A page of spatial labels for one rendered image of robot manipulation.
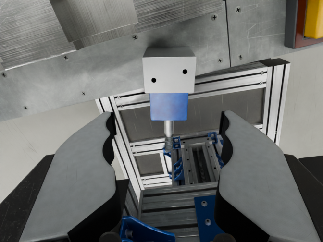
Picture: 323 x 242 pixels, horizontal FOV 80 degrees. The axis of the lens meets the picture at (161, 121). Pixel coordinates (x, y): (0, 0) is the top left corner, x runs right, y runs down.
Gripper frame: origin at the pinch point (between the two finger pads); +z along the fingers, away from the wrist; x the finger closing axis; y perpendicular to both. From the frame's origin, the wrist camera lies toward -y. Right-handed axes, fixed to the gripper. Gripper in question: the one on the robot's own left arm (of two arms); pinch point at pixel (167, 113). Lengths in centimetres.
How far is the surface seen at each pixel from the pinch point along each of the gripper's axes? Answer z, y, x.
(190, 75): 7.4, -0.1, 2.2
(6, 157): 91, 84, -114
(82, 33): 6.5, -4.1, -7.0
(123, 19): 6.5, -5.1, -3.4
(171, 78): 7.4, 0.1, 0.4
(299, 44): 10.8, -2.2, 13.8
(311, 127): 93, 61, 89
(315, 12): 9.8, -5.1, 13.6
